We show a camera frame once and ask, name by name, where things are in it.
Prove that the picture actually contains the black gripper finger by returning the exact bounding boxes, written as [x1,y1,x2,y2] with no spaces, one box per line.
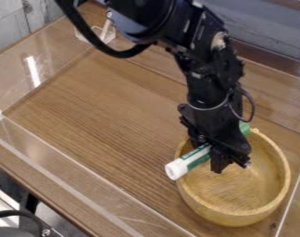
[208,146,247,174]
[187,123,208,148]

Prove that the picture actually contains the black cable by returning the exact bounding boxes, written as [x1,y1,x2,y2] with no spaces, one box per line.
[0,209,45,237]

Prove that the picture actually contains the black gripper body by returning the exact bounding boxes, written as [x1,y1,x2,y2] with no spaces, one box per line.
[176,99,251,167]

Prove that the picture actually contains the green and white marker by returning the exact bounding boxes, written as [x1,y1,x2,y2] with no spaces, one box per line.
[163,120,253,181]

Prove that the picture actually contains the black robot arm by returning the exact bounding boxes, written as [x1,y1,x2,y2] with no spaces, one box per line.
[55,0,251,173]

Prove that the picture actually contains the clear acrylic front wall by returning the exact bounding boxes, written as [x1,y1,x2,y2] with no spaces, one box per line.
[0,115,194,237]

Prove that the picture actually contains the brown wooden bowl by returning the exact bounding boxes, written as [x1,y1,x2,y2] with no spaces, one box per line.
[175,129,291,227]

